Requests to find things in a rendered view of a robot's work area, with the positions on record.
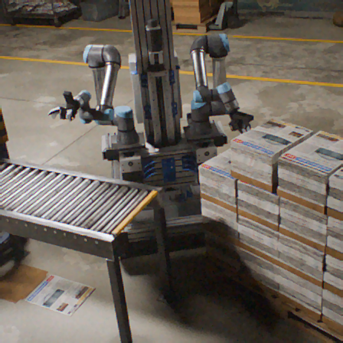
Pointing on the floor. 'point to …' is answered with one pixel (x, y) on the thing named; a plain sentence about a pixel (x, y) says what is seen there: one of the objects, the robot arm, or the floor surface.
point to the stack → (272, 247)
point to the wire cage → (40, 9)
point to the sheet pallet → (194, 14)
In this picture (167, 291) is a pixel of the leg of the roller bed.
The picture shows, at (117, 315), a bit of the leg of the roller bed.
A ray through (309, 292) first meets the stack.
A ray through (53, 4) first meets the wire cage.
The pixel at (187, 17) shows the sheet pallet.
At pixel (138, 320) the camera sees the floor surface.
